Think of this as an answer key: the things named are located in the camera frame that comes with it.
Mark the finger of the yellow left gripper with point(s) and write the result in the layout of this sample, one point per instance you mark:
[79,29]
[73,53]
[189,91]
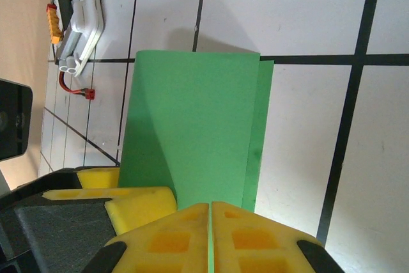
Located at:
[143,202]
[96,177]

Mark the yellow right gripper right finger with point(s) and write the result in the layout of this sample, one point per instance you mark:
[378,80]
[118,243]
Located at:
[255,247]

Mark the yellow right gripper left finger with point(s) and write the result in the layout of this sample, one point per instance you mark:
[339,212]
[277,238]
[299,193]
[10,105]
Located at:
[166,244]

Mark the green paper sheet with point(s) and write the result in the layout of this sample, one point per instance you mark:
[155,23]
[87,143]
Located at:
[191,110]

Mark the small clear plastic item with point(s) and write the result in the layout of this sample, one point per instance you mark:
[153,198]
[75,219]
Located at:
[84,27]

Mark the orange ridged block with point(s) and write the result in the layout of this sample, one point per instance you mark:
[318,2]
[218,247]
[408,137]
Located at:
[55,25]

